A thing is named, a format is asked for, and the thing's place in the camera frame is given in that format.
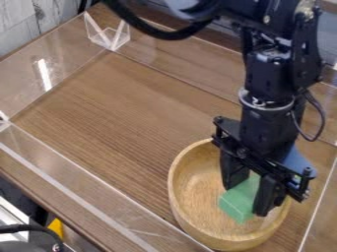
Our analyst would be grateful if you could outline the black cable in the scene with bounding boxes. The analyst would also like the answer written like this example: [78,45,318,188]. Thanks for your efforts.
[0,223,67,252]

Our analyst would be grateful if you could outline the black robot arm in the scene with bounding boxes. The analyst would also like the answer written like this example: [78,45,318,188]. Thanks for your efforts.
[103,0,324,217]

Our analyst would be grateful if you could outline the brown wooden bowl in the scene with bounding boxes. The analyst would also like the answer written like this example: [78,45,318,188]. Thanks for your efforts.
[167,139,292,252]

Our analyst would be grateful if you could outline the clear acrylic front wall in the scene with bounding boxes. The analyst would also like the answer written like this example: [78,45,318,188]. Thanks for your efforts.
[0,121,211,252]

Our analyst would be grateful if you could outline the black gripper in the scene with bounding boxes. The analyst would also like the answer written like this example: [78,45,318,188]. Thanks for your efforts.
[211,107,317,217]

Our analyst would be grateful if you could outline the green rectangular block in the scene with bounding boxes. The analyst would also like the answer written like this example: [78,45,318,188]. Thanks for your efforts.
[218,174,260,224]

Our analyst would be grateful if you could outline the yellow black device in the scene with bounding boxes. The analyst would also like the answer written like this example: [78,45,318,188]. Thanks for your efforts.
[28,217,78,252]

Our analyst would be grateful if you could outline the clear acrylic corner bracket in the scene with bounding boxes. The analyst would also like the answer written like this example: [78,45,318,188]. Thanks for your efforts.
[83,13,130,51]

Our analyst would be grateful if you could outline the clear acrylic wall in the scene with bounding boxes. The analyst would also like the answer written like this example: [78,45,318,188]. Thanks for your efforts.
[121,29,337,146]
[0,14,105,120]
[0,121,211,252]

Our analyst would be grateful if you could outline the clear acrylic left wall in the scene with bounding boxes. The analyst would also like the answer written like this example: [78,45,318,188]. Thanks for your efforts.
[0,14,105,120]

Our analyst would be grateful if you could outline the clear acrylic back wall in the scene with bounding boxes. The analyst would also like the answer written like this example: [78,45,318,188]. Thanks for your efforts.
[121,29,337,146]

